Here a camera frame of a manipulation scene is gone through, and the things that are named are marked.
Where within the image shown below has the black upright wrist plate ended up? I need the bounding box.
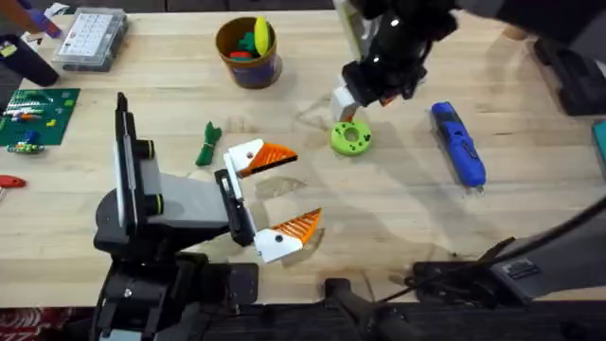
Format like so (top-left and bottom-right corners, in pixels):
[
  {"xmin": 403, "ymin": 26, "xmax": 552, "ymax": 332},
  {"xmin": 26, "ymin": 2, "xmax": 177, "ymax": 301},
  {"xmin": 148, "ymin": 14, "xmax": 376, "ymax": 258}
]
[{"xmin": 115, "ymin": 91, "xmax": 140, "ymax": 238}]

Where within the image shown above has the black cylinder object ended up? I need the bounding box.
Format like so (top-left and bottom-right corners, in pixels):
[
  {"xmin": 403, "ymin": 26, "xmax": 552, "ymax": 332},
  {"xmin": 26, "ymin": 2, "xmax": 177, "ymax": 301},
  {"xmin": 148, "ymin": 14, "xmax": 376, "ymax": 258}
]
[{"xmin": 0, "ymin": 32, "xmax": 62, "ymax": 89}]

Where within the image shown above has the black cable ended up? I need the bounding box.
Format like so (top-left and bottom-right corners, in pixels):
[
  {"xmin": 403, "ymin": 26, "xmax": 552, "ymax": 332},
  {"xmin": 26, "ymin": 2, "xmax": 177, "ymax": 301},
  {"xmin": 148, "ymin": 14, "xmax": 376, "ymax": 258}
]
[{"xmin": 378, "ymin": 235, "xmax": 518, "ymax": 304}]

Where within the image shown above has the green vegetable toy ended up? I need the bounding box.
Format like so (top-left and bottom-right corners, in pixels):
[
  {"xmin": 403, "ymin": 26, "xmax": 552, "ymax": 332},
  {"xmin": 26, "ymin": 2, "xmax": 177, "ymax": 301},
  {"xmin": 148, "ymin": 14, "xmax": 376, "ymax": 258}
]
[{"xmin": 194, "ymin": 120, "xmax": 224, "ymax": 169}]

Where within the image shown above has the green board with blocks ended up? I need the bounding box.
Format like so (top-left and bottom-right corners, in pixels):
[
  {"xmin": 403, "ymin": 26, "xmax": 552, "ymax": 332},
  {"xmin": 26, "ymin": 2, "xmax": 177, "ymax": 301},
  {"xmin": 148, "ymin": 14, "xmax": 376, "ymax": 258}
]
[{"xmin": 0, "ymin": 87, "xmax": 82, "ymax": 154}]

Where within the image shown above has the teal box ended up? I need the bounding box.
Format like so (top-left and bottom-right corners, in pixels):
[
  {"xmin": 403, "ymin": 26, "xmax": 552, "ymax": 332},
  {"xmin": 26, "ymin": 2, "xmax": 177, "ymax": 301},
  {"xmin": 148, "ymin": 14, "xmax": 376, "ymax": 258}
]
[{"xmin": 591, "ymin": 119, "xmax": 606, "ymax": 180}]

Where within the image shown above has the clear plastic parts box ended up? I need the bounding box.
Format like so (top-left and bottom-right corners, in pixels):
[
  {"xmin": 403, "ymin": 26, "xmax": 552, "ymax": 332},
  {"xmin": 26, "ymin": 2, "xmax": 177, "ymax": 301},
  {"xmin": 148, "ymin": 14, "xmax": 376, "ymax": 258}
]
[{"xmin": 51, "ymin": 6, "xmax": 131, "ymax": 74}]

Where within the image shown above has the red tool handle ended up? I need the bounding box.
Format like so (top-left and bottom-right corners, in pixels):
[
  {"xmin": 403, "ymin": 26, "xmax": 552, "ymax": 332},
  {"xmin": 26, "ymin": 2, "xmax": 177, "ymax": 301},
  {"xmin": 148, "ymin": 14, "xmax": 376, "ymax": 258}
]
[{"xmin": 0, "ymin": 173, "xmax": 27, "ymax": 190}]

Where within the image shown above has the green disc with holes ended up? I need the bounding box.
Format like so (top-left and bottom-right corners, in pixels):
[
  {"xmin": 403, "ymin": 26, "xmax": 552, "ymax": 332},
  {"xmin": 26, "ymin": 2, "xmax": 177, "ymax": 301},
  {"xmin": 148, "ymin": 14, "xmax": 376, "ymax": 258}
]
[{"xmin": 329, "ymin": 119, "xmax": 373, "ymax": 158}]

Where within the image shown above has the brown tub with toys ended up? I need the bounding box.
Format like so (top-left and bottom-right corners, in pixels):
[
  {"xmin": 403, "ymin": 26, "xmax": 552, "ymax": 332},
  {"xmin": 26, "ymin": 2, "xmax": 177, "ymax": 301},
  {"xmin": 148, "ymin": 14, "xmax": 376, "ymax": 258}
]
[{"xmin": 214, "ymin": 14, "xmax": 284, "ymax": 91}]

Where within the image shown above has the purple tool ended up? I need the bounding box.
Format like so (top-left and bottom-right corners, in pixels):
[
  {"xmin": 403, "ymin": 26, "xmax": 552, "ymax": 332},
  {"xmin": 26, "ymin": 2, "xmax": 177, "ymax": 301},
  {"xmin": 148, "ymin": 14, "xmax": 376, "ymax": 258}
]
[{"xmin": 27, "ymin": 8, "xmax": 64, "ymax": 40}]

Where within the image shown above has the black rail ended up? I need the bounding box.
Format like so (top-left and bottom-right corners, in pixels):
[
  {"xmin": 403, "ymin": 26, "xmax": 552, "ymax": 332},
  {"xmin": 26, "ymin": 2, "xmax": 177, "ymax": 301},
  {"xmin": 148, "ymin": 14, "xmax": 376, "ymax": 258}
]
[{"xmin": 198, "ymin": 300, "xmax": 606, "ymax": 341}]

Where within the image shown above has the blue electric screwdriver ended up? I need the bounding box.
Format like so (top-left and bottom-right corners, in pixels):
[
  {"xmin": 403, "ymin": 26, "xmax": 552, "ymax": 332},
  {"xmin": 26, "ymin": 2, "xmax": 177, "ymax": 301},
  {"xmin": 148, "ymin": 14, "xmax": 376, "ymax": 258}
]
[{"xmin": 429, "ymin": 99, "xmax": 489, "ymax": 194}]

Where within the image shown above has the black case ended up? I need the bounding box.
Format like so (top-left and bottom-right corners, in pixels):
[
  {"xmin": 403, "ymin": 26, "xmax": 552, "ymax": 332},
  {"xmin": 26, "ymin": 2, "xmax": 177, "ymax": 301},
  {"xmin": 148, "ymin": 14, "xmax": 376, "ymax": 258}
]
[{"xmin": 533, "ymin": 36, "xmax": 606, "ymax": 117}]

